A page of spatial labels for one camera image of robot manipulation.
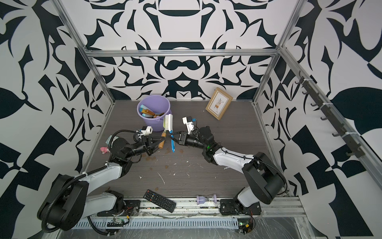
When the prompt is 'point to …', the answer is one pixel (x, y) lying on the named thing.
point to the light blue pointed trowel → (143, 106)
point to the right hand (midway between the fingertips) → (169, 134)
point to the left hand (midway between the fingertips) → (163, 138)
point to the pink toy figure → (104, 150)
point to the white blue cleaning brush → (168, 126)
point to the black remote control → (160, 200)
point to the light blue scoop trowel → (146, 115)
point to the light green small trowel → (161, 144)
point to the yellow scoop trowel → (147, 111)
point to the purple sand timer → (202, 199)
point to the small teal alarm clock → (108, 141)
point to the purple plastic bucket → (152, 109)
